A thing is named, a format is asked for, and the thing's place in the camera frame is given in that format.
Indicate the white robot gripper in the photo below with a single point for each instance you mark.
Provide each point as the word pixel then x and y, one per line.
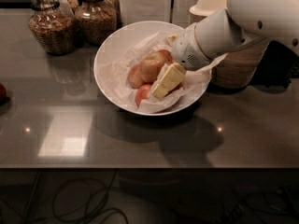
pixel 186 50

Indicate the yellow-red apple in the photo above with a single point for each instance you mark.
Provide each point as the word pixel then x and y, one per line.
pixel 151 66

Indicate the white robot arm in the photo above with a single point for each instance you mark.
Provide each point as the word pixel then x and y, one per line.
pixel 241 24

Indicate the back red apple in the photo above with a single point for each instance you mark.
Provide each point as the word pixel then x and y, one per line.
pixel 167 55

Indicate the left red apple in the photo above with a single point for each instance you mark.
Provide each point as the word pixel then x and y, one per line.
pixel 134 77

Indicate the front red apple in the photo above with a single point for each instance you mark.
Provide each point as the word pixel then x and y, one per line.
pixel 142 93

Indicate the white ceramic bowl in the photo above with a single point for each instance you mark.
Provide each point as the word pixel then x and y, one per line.
pixel 118 43

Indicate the red apple at table edge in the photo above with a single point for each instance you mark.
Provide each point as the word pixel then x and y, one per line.
pixel 3 93

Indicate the white paper liner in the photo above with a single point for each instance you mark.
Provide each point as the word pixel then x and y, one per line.
pixel 120 92

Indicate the front stack paper bowls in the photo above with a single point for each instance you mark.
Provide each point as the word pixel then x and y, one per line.
pixel 236 70

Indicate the stack paper bowls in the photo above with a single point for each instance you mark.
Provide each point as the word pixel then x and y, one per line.
pixel 236 70
pixel 204 8

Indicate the back stack paper bowls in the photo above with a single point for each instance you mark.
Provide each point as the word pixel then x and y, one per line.
pixel 204 8

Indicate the front right granola jar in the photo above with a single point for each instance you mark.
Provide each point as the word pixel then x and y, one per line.
pixel 97 20

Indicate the front left granola jar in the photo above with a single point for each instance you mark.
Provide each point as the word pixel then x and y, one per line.
pixel 53 30

